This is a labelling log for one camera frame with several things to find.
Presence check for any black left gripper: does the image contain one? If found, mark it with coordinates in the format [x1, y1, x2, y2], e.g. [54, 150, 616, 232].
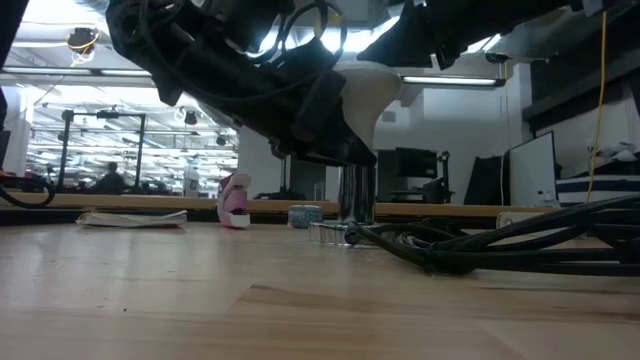
[233, 68, 378, 168]

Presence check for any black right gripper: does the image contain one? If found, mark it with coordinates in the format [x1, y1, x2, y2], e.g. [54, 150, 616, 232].
[356, 0, 496, 70]

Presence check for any white reflector lightbulb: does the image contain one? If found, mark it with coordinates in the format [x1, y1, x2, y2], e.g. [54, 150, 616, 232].
[331, 59, 404, 151]

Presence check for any pink stapler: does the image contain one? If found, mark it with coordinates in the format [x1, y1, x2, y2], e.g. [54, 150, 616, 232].
[216, 172, 252, 230]

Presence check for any black lamp power cord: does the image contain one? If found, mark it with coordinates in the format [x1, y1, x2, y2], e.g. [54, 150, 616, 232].
[343, 193, 640, 278]

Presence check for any ceiling light strip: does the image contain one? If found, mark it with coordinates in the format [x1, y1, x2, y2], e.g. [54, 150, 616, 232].
[401, 74, 506, 88]

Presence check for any small blue patterned bowl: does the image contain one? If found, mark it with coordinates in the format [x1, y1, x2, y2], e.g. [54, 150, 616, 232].
[287, 204, 324, 230]

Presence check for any black monitor equipment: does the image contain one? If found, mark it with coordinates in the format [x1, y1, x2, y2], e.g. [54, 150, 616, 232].
[377, 146, 455, 205]

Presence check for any dark leaning panel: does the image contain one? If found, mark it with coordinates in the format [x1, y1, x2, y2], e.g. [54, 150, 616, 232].
[463, 154, 509, 206]

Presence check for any white board panel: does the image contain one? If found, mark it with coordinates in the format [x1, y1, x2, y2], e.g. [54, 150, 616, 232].
[506, 130, 559, 207]

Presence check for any brown wooden desk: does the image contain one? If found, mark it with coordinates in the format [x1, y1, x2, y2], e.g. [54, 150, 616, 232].
[0, 191, 640, 220]

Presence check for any grey metal hinge piece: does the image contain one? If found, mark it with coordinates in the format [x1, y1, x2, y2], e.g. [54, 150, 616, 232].
[496, 211, 554, 229]

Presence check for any dark white striped box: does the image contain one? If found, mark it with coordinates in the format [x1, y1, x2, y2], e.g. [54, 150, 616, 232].
[554, 173, 640, 209]

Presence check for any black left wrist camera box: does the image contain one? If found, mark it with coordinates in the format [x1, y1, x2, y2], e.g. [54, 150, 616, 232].
[293, 69, 347, 146]

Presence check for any yellow cable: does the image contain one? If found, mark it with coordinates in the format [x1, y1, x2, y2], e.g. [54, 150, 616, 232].
[584, 9, 609, 204]

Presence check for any black background rig frame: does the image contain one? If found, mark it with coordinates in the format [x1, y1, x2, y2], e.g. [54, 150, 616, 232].
[56, 108, 148, 195]

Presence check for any ceiling camera with yellow cable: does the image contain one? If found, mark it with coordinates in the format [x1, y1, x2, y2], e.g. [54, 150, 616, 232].
[65, 26, 101, 66]

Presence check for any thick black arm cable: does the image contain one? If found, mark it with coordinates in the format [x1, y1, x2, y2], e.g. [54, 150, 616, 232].
[0, 169, 57, 210]

